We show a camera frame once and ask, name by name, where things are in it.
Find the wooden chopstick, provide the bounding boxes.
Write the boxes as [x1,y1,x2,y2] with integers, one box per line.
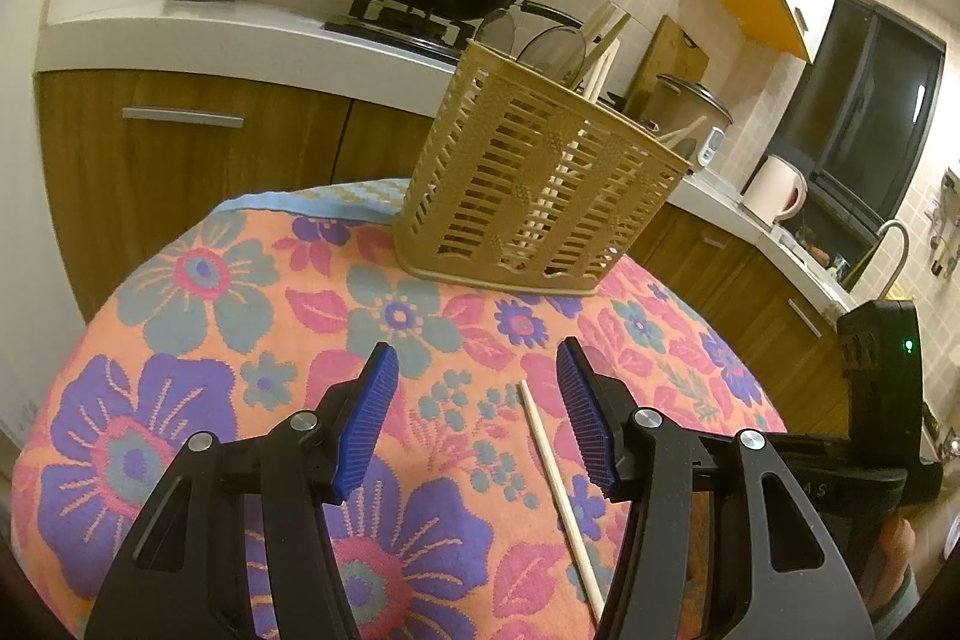
[517,380,605,626]
[583,39,620,103]
[571,0,631,88]

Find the kitchen faucet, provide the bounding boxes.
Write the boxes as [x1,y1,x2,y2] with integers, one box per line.
[849,219,911,301]

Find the right hand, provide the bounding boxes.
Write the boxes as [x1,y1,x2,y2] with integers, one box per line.
[861,515,916,614]

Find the floral pink table cloth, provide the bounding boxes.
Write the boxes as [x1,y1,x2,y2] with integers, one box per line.
[11,181,781,638]

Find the dark window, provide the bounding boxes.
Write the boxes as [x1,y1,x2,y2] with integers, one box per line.
[766,0,947,239]

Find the beige rice cooker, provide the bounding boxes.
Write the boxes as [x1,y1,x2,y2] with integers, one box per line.
[640,73,732,172]

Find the wooden base cabinets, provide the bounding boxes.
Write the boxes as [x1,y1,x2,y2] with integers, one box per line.
[34,70,850,434]

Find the tan plastic utensil basket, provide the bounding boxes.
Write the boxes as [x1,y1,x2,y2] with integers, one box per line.
[392,42,688,296]

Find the wooden cutting board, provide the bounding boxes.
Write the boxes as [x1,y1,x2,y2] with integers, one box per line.
[623,14,709,119]

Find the black gas stove top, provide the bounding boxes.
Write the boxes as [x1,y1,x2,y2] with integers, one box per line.
[324,0,477,65]

